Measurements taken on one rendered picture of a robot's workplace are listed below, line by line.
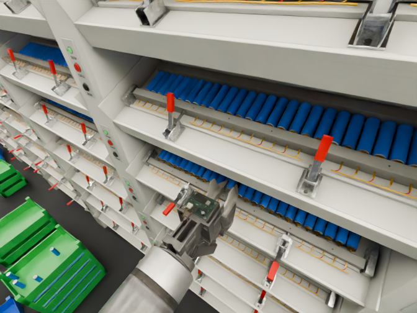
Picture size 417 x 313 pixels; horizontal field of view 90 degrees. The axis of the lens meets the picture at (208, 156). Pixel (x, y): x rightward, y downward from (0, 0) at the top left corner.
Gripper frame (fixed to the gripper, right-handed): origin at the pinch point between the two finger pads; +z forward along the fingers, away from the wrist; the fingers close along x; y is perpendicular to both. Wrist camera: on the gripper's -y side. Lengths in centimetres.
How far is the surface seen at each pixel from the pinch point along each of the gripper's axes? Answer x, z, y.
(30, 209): 126, -30, -68
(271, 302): -18.5, -3.7, -45.7
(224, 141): 0.8, -0.8, 14.7
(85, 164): 74, -3, -26
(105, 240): 91, -14, -101
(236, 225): -4.3, -4.3, -6.3
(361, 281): -29.6, -2.9, -5.7
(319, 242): -20.9, -1.1, -2.6
